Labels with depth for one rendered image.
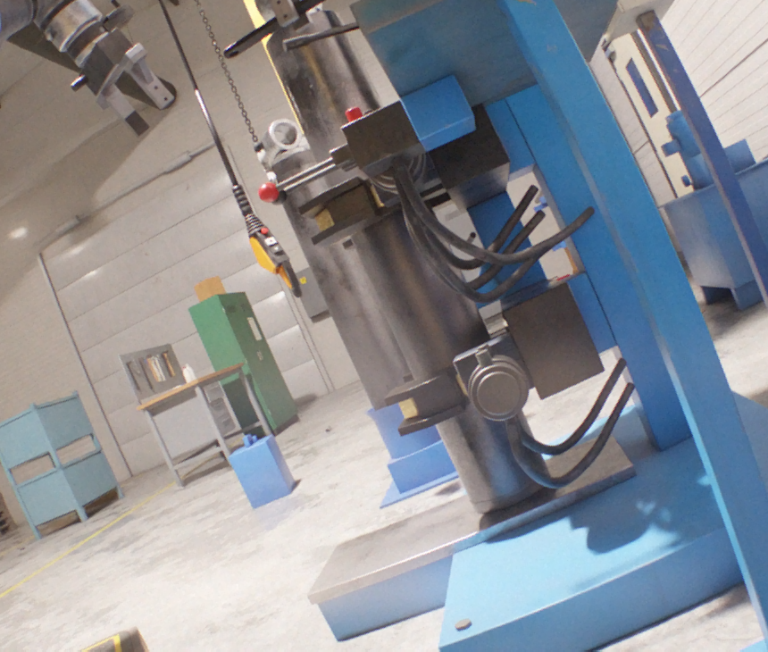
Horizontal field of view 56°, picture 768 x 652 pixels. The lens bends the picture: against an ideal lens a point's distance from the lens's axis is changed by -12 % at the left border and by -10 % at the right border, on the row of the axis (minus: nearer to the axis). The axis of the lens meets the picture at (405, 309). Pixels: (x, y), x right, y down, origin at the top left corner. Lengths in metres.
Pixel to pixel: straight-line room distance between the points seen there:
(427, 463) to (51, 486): 6.87
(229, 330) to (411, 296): 7.35
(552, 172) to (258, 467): 3.16
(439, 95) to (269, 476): 3.57
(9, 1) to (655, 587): 1.42
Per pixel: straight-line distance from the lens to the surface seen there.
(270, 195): 1.40
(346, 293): 3.26
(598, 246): 1.90
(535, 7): 1.02
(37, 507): 9.79
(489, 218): 2.26
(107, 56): 1.24
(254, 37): 1.14
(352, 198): 1.79
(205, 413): 7.69
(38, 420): 9.49
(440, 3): 1.00
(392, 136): 1.35
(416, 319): 1.89
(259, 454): 4.65
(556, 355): 1.64
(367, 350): 3.26
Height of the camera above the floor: 0.69
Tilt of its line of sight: level
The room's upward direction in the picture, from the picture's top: 24 degrees counter-clockwise
